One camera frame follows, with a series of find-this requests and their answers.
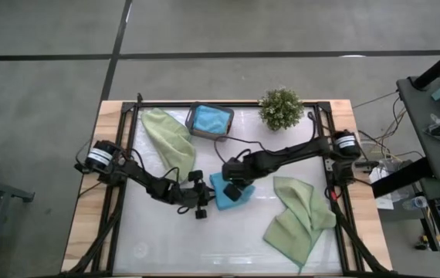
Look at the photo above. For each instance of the small green potted plant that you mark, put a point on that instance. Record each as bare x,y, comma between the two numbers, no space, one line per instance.
281,110

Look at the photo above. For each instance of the clear plastic bottle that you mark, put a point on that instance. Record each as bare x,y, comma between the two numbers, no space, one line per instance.
417,202

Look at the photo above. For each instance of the green microfiber towel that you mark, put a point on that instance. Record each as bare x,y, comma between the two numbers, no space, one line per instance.
170,139
301,216

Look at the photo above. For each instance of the grey side desk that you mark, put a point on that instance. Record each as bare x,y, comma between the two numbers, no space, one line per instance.
436,162

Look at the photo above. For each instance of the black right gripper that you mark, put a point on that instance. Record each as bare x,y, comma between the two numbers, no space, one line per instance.
243,168

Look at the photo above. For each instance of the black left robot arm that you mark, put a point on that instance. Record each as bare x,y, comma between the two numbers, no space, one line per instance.
135,173

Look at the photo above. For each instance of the white translucent table mat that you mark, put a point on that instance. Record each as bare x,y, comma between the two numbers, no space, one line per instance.
204,247

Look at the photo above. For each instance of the blue microfiber towel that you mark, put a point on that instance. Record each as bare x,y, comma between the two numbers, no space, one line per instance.
220,201

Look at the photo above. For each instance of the dark grey plastic bin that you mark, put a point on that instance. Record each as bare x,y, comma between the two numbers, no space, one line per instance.
208,137

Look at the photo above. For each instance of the black aluminium table frame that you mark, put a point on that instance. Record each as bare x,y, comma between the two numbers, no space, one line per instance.
127,106

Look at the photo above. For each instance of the white paper sheets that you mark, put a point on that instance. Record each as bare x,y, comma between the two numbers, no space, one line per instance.
386,202

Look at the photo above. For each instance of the blue towel with white tag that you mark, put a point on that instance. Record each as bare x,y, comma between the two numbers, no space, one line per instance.
212,119

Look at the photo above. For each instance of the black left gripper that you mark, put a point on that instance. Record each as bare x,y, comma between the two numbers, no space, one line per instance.
185,195

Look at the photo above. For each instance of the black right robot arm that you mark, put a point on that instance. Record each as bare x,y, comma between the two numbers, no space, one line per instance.
301,148

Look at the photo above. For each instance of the yellow and black tool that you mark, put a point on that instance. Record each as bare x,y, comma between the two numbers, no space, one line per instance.
422,242

